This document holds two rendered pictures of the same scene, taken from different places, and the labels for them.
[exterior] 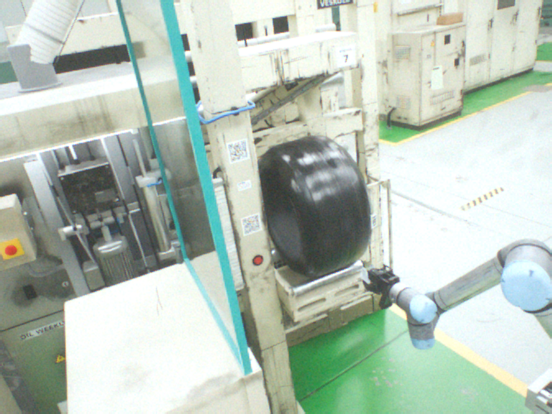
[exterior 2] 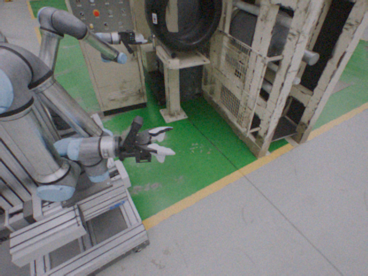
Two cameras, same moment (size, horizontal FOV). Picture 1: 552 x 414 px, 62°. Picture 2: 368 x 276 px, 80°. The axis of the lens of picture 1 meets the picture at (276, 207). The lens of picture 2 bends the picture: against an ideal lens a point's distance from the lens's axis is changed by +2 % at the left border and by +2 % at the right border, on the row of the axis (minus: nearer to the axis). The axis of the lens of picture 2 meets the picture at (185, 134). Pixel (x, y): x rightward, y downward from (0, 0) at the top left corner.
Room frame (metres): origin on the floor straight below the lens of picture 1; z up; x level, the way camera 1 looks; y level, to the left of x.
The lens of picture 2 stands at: (1.65, -1.99, 1.57)
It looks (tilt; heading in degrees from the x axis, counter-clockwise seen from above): 42 degrees down; 88
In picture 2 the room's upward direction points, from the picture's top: straight up
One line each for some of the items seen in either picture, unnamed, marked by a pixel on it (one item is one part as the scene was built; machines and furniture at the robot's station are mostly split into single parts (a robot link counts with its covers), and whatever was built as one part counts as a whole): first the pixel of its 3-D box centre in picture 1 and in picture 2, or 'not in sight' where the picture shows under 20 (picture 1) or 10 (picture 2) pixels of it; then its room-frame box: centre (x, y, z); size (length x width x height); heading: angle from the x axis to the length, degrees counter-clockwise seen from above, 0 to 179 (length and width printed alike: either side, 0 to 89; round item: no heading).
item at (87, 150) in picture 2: not in sight; (87, 149); (1.33, -1.46, 1.04); 0.11 x 0.08 x 0.09; 4
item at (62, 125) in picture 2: not in sight; (62, 115); (0.93, -0.90, 0.77); 0.15 x 0.15 x 0.10
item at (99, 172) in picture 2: not in sight; (96, 163); (1.33, -1.44, 0.94); 0.11 x 0.08 x 0.11; 93
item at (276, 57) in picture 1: (282, 62); not in sight; (2.00, -0.12, 1.71); 0.61 x 0.25 x 0.15; 111
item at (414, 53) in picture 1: (426, 75); not in sight; (6.21, -2.30, 0.62); 0.91 x 0.58 x 1.25; 119
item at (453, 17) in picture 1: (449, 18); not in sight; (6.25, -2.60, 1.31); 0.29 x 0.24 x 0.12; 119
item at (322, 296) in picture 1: (326, 291); (167, 55); (1.55, -0.16, 0.83); 0.36 x 0.09 x 0.06; 111
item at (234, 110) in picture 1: (224, 106); not in sight; (1.57, 0.12, 1.66); 0.19 x 0.19 x 0.06; 21
